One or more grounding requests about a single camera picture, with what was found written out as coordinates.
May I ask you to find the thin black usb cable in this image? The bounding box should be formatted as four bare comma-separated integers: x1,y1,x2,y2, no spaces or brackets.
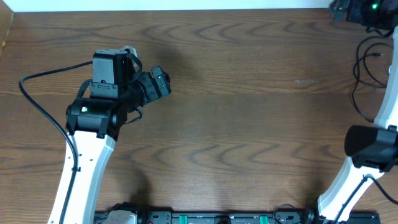
351,34,395,124

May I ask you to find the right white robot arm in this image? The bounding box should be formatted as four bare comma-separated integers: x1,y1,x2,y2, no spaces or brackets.
302,0,397,223

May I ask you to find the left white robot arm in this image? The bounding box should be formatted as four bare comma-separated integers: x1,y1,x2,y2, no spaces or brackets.
49,46,171,223

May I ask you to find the cardboard box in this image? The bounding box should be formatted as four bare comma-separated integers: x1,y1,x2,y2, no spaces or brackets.
0,0,14,55

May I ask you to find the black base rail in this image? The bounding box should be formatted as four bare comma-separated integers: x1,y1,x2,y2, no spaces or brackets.
93,202,382,224

